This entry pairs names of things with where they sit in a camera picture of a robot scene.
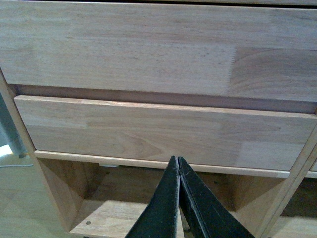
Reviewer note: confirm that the upper wooden drawer front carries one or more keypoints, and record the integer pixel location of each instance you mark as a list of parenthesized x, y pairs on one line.
[(229, 51)]

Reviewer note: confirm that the lower wooden drawer front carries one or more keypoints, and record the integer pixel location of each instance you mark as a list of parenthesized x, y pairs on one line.
[(203, 136)]

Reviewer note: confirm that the wooden desktop shelf unit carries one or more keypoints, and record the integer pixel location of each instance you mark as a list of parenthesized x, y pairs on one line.
[(102, 197)]

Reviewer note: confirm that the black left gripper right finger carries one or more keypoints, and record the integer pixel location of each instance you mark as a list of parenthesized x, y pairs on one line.
[(205, 215)]

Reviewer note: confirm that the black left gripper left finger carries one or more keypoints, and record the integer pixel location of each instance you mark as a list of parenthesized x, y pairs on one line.
[(159, 218)]

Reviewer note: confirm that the wooden drawer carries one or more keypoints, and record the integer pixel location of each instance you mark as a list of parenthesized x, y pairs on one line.
[(229, 51), (203, 136)]

